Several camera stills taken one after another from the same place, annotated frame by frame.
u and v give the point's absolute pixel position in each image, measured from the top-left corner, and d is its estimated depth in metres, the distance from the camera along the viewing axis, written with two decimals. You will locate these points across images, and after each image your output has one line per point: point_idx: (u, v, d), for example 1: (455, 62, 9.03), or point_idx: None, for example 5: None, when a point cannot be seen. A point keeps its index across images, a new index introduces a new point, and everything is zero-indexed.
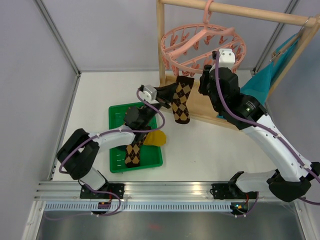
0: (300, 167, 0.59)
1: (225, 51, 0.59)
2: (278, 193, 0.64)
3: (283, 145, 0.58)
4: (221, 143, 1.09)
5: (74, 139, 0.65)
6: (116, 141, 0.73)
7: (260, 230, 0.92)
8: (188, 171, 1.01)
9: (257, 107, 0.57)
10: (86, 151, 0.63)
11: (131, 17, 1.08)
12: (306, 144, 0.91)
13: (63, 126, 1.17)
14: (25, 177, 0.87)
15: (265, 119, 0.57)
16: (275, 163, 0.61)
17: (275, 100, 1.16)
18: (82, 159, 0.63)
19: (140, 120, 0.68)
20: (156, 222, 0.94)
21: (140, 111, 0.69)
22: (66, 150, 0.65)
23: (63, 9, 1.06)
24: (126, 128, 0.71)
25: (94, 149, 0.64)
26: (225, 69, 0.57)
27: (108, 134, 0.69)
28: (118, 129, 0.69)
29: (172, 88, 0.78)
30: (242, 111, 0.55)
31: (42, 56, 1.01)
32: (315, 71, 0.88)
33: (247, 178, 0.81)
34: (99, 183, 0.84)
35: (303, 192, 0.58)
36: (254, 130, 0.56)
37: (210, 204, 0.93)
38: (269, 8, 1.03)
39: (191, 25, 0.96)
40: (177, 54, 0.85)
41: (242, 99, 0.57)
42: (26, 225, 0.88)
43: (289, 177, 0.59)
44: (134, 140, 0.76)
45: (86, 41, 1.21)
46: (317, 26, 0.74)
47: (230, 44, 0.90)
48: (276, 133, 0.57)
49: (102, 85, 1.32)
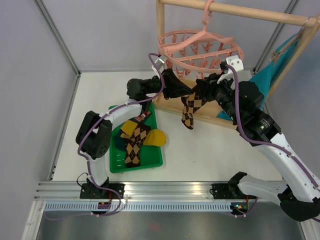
0: (313, 187, 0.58)
1: (233, 60, 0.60)
2: (290, 212, 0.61)
3: (297, 165, 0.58)
4: (223, 144, 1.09)
5: (87, 121, 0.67)
6: (125, 117, 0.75)
7: (259, 230, 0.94)
8: (189, 171, 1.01)
9: (271, 125, 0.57)
10: (101, 129, 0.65)
11: (131, 16, 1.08)
12: (306, 144, 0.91)
13: (64, 126, 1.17)
14: (25, 177, 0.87)
15: (278, 138, 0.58)
16: (287, 180, 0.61)
17: (275, 100, 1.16)
18: (99, 138, 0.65)
19: (141, 91, 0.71)
20: (157, 222, 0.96)
21: (142, 82, 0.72)
22: (83, 133, 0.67)
23: (62, 9, 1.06)
24: (132, 102, 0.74)
25: (109, 125, 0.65)
26: (249, 88, 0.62)
27: (117, 110, 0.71)
28: (125, 104, 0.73)
29: (185, 91, 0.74)
30: (256, 128, 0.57)
31: (42, 55, 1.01)
32: (315, 71, 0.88)
33: (251, 182, 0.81)
34: (103, 178, 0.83)
35: (316, 214, 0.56)
36: (267, 148, 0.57)
37: (210, 204, 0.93)
38: (270, 7, 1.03)
39: (192, 31, 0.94)
40: (172, 50, 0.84)
41: (259, 115, 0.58)
42: (26, 225, 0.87)
43: (301, 197, 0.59)
44: (141, 111, 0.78)
45: (86, 41, 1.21)
46: (317, 26, 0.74)
47: (229, 52, 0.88)
48: (290, 152, 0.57)
49: (102, 85, 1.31)
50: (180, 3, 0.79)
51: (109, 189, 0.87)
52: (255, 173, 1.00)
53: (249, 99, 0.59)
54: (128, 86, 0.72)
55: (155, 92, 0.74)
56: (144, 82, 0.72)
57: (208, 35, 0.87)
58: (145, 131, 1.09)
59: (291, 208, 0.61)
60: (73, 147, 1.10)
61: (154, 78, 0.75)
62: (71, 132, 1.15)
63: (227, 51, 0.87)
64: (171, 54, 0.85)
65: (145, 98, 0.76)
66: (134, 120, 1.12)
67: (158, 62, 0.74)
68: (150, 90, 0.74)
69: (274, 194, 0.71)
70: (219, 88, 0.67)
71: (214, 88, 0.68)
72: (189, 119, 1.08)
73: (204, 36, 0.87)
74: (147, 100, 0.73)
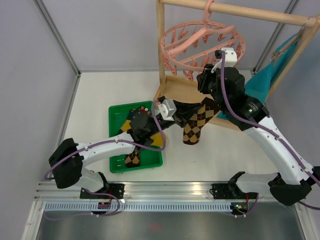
0: (301, 170, 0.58)
1: (227, 50, 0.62)
2: (279, 196, 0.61)
3: (285, 148, 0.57)
4: (223, 144, 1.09)
5: (63, 148, 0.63)
6: (110, 153, 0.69)
7: (259, 230, 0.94)
8: (189, 171, 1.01)
9: (259, 109, 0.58)
10: (70, 164, 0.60)
11: (131, 16, 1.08)
12: (307, 144, 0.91)
13: (64, 126, 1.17)
14: (25, 178, 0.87)
15: (267, 121, 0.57)
16: (275, 164, 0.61)
17: (275, 100, 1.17)
18: (63, 173, 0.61)
19: (145, 129, 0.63)
20: (156, 222, 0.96)
21: (151, 122, 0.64)
22: (55, 158, 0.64)
23: (62, 9, 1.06)
24: (126, 139, 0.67)
25: (78, 165, 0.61)
26: (231, 69, 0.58)
27: (99, 146, 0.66)
28: (115, 140, 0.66)
29: (195, 108, 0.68)
30: (244, 111, 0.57)
31: (41, 56, 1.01)
32: (315, 71, 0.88)
33: (247, 178, 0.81)
34: (98, 185, 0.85)
35: (303, 195, 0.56)
36: (255, 131, 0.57)
37: (210, 204, 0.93)
38: (270, 8, 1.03)
39: (192, 22, 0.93)
40: (175, 52, 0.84)
41: (246, 100, 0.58)
42: (26, 225, 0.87)
43: (289, 180, 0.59)
44: (135, 148, 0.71)
45: (86, 41, 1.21)
46: (317, 26, 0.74)
47: (230, 43, 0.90)
48: (278, 135, 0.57)
49: (102, 85, 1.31)
50: (180, 3, 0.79)
51: (107, 194, 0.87)
52: (255, 171, 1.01)
53: (230, 81, 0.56)
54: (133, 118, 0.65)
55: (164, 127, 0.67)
56: (152, 123, 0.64)
57: (209, 32, 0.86)
58: None
59: (280, 192, 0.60)
60: None
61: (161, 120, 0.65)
62: (71, 132, 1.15)
63: (230, 43, 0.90)
64: (174, 56, 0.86)
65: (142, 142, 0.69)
66: None
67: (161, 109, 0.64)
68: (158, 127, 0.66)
69: (266, 184, 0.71)
70: (209, 75, 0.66)
71: (209, 76, 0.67)
72: (195, 135, 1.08)
73: (205, 33, 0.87)
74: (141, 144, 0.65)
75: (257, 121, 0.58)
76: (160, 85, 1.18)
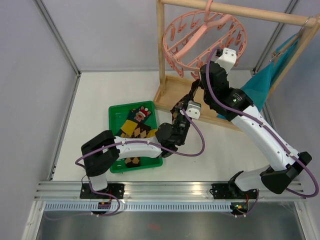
0: (287, 155, 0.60)
1: (228, 51, 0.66)
2: (269, 183, 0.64)
3: (269, 134, 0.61)
4: (223, 144, 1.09)
5: (102, 137, 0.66)
6: (140, 152, 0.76)
7: (260, 230, 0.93)
8: (190, 171, 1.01)
9: (244, 99, 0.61)
10: (106, 155, 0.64)
11: (131, 16, 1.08)
12: (306, 144, 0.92)
13: (64, 126, 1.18)
14: (25, 178, 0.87)
15: (250, 110, 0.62)
16: (264, 151, 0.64)
17: (275, 100, 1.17)
18: (98, 162, 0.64)
19: (169, 140, 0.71)
20: (157, 222, 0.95)
21: (175, 132, 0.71)
22: (90, 146, 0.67)
23: (62, 9, 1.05)
24: (154, 142, 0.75)
25: (114, 157, 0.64)
26: (212, 64, 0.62)
27: (133, 143, 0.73)
28: (146, 142, 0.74)
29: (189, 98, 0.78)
30: (229, 102, 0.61)
31: (41, 55, 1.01)
32: (315, 71, 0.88)
33: (243, 176, 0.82)
34: (101, 186, 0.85)
35: (290, 179, 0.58)
36: (241, 120, 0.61)
37: (210, 204, 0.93)
38: (270, 8, 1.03)
39: (189, 13, 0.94)
40: (181, 55, 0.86)
41: (231, 92, 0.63)
42: (26, 225, 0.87)
43: (277, 166, 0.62)
44: (160, 153, 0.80)
45: (87, 41, 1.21)
46: (317, 26, 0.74)
47: (230, 33, 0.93)
48: (262, 122, 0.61)
49: (102, 85, 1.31)
50: (180, 3, 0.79)
51: (107, 194, 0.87)
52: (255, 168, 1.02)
53: (211, 74, 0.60)
54: (159, 131, 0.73)
55: (186, 131, 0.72)
56: (176, 132, 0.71)
57: (209, 28, 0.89)
58: (145, 131, 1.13)
59: (269, 180, 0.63)
60: (74, 148, 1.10)
61: (184, 126, 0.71)
62: (71, 133, 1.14)
63: (230, 32, 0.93)
64: (180, 59, 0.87)
65: (169, 147, 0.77)
66: (134, 120, 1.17)
67: (193, 112, 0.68)
68: (181, 134, 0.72)
69: (258, 176, 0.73)
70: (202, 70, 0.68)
71: None
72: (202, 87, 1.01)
73: (206, 31, 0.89)
74: (169, 150, 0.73)
75: (241, 110, 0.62)
76: (160, 85, 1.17)
